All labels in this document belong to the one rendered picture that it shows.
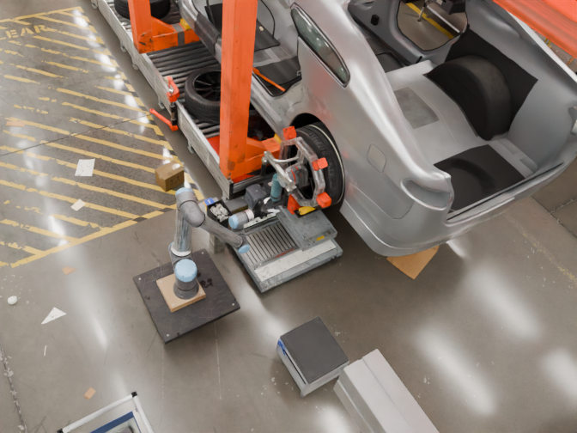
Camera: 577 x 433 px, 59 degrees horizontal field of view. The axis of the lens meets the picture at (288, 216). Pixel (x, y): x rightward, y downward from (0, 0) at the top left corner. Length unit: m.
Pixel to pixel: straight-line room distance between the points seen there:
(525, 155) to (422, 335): 1.78
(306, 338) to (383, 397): 2.81
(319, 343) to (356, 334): 0.56
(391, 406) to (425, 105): 3.86
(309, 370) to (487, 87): 2.70
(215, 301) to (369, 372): 2.96
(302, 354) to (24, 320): 2.11
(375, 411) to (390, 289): 3.61
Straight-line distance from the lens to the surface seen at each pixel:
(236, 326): 4.11
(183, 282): 3.67
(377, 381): 0.97
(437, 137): 4.47
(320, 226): 4.45
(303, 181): 3.69
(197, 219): 3.24
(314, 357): 3.69
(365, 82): 3.38
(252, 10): 3.40
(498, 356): 4.59
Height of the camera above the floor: 3.68
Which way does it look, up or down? 51 degrees down
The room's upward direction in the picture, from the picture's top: 11 degrees clockwise
